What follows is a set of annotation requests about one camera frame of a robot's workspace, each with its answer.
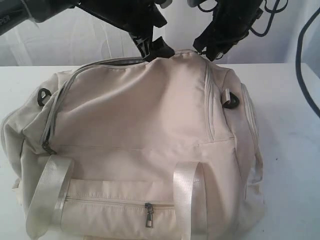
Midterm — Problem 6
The black strap ring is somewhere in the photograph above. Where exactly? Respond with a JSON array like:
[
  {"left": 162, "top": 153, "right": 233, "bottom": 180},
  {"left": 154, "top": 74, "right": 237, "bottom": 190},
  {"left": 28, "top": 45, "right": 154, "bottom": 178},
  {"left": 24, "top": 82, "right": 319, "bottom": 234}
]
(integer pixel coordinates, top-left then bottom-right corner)
[
  {"left": 37, "top": 87, "right": 52, "bottom": 107},
  {"left": 221, "top": 87, "right": 240, "bottom": 111}
]

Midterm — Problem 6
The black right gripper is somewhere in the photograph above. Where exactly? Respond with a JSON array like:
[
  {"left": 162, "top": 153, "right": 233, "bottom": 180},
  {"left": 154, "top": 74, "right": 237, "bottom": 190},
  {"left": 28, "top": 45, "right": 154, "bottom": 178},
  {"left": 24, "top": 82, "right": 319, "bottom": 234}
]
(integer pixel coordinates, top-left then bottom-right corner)
[{"left": 193, "top": 0, "right": 263, "bottom": 62}]

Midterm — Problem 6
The silver main zipper pull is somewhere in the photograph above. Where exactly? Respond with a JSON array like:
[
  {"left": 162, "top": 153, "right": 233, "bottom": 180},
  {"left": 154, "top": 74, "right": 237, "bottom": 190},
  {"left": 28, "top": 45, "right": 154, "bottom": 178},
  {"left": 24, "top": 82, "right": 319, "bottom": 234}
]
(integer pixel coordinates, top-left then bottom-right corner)
[{"left": 42, "top": 141, "right": 57, "bottom": 155}]

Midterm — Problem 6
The black right strap ring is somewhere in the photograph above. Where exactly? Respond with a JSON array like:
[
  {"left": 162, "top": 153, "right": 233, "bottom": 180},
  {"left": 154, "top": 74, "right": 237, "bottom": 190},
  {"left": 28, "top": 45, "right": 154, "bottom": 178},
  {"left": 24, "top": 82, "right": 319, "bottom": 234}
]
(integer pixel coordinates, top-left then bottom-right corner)
[{"left": 221, "top": 87, "right": 240, "bottom": 111}]

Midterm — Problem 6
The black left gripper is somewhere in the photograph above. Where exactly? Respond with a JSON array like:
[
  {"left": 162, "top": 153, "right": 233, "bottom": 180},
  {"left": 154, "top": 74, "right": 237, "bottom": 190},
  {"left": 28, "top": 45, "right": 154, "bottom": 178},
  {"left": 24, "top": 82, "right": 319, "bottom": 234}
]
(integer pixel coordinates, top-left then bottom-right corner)
[{"left": 72, "top": 0, "right": 175, "bottom": 61}]

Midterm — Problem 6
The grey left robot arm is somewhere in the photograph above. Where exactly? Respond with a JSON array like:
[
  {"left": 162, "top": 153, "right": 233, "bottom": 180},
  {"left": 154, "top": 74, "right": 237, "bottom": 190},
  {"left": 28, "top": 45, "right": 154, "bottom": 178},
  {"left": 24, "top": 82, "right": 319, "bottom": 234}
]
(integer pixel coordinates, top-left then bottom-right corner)
[{"left": 0, "top": 0, "right": 175, "bottom": 62}]

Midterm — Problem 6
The black left strap ring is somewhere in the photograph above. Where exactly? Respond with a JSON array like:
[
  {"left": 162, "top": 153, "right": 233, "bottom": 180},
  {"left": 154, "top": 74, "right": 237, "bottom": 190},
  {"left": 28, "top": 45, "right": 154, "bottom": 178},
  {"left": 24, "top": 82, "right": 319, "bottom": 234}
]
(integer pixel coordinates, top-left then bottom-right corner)
[{"left": 37, "top": 87, "right": 52, "bottom": 107}]

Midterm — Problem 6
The cream fabric duffel bag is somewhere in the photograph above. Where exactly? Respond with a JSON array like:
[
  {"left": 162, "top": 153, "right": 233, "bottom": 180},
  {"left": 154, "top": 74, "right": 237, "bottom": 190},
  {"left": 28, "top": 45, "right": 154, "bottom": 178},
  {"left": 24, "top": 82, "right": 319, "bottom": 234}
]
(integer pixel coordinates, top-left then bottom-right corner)
[{"left": 1, "top": 51, "right": 265, "bottom": 240}]

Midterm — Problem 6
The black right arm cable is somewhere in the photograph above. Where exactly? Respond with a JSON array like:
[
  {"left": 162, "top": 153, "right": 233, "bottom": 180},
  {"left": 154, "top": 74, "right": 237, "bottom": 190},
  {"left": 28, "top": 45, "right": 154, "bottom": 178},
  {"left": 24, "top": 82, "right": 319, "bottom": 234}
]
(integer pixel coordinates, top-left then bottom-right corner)
[{"left": 194, "top": 0, "right": 320, "bottom": 113}]

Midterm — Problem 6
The silver front pocket zipper pull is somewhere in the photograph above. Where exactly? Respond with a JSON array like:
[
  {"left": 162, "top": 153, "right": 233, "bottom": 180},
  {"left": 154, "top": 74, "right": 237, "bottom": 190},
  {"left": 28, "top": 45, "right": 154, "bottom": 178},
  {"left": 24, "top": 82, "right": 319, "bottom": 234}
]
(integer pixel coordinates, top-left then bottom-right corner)
[{"left": 144, "top": 202, "right": 154, "bottom": 229}]

